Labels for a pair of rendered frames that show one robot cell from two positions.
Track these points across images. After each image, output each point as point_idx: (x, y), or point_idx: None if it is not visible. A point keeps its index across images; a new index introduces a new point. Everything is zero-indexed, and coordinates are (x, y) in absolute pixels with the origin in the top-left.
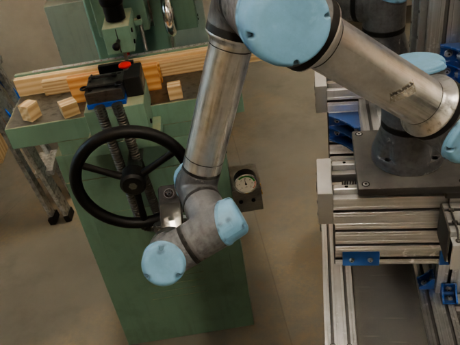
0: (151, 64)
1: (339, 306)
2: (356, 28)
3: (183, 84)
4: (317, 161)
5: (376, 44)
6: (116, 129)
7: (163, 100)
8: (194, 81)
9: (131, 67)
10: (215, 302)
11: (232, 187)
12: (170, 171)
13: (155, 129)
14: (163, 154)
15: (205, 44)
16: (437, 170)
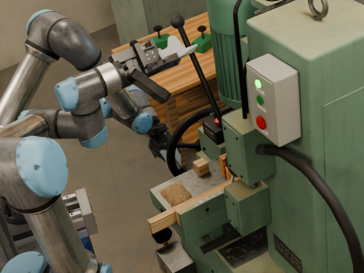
0: (222, 155)
1: None
2: (21, 62)
3: (206, 184)
4: (90, 210)
5: (14, 72)
6: (200, 110)
7: (208, 164)
8: (199, 189)
9: (217, 126)
10: None
11: (179, 243)
12: None
13: (204, 156)
14: (181, 143)
15: (201, 200)
16: None
